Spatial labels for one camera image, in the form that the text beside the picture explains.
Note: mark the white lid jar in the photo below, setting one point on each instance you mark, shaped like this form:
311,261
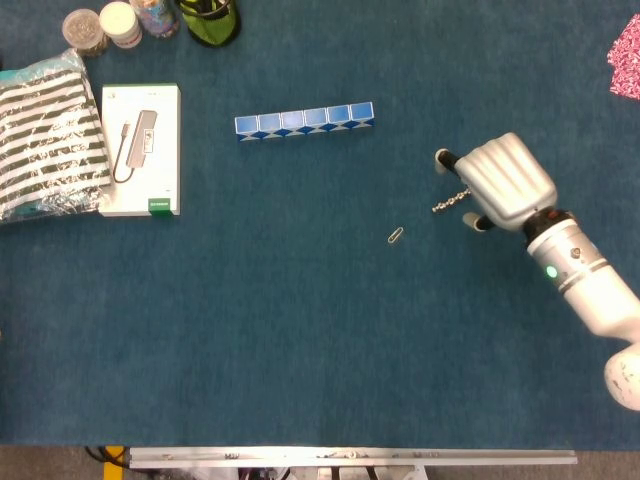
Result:
121,24

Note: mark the aluminium profile rail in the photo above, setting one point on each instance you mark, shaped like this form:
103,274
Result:
350,457

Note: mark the blue white snake cube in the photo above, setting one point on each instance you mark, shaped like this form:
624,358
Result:
304,121

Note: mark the silver paper clip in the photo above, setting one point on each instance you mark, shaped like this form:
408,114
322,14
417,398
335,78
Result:
395,235

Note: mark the colourful patterned jar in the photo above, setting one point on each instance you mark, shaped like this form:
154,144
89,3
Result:
156,17

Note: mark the pink white patterned cloth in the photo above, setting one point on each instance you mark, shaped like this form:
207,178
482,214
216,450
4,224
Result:
626,62

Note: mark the green black pouch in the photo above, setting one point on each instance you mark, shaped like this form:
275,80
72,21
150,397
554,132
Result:
211,21

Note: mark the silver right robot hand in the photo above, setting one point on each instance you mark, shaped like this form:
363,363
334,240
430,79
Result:
505,182

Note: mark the clear lid jar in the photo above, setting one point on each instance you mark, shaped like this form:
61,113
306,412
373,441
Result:
85,31

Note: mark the striped cloth in plastic bag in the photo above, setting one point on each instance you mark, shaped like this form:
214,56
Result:
47,140

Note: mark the white USB hub box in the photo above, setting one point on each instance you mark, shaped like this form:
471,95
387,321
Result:
141,150

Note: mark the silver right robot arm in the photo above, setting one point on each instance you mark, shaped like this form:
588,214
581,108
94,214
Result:
582,285

